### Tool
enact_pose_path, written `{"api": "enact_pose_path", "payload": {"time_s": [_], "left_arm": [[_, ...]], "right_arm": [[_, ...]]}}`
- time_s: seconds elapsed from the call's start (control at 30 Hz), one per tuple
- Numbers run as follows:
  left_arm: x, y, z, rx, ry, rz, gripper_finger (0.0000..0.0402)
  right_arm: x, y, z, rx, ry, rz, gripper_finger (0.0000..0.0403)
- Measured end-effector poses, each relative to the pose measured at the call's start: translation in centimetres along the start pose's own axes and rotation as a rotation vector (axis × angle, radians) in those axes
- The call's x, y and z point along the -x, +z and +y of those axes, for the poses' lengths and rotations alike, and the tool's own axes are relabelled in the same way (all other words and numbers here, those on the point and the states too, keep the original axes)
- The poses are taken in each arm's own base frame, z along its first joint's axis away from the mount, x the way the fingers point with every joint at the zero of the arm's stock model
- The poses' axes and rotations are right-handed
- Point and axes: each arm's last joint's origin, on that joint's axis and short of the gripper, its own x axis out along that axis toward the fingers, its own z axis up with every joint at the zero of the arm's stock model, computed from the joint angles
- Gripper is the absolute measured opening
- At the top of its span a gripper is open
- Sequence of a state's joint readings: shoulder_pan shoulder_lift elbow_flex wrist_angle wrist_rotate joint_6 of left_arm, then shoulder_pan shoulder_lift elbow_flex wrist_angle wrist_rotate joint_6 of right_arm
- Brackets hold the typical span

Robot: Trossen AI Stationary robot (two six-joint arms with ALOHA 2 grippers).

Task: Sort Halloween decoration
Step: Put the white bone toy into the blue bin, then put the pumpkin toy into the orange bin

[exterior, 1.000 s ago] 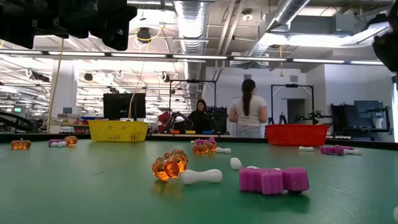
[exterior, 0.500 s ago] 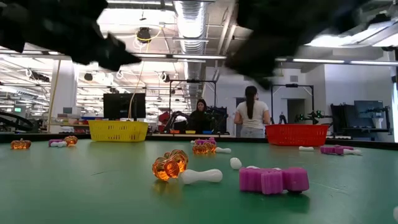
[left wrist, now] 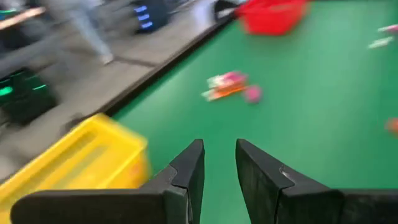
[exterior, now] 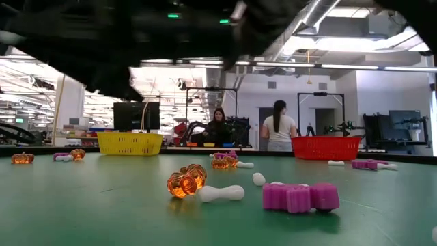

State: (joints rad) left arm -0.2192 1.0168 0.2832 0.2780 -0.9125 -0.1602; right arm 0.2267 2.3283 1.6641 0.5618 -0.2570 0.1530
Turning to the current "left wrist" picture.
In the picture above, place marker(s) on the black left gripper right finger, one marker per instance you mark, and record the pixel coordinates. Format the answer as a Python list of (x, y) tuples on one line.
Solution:
[(295, 202)]

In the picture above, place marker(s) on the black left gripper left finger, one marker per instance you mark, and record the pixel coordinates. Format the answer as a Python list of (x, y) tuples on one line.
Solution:
[(124, 205)]

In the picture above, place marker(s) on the orange plastic pumpkin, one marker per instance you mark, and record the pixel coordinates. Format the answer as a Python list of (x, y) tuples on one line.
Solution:
[(228, 91), (392, 126)]

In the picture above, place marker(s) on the yellow plastic basket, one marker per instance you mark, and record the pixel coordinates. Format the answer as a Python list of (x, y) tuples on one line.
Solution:
[(77, 155)]

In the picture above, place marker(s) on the green table mat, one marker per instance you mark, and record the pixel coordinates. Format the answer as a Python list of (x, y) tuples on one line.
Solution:
[(311, 93)]

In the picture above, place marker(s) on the black computer tower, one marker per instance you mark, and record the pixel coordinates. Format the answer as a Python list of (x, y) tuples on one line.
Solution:
[(28, 99)]

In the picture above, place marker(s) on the person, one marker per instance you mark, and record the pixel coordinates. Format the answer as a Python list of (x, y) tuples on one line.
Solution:
[(90, 34)]

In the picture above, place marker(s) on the red plastic basket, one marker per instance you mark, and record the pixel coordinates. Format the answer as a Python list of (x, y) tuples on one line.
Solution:
[(270, 18)]

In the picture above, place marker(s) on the black device blue lights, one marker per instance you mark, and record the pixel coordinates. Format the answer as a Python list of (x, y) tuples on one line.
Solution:
[(149, 15)]

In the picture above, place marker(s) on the wooden board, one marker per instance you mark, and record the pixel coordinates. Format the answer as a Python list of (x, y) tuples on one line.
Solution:
[(18, 18)]

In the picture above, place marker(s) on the black table frame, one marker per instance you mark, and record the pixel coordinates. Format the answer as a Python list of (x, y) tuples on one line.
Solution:
[(164, 71)]

